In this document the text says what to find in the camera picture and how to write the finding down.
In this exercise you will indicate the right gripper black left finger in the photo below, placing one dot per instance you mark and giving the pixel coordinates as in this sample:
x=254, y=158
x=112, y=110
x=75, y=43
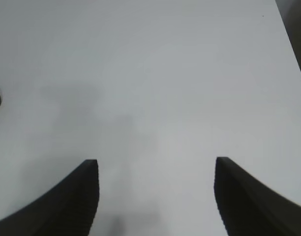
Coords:
x=68, y=209

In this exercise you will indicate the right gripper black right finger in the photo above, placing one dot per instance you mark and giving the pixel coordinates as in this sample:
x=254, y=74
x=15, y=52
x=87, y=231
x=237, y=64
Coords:
x=249, y=208

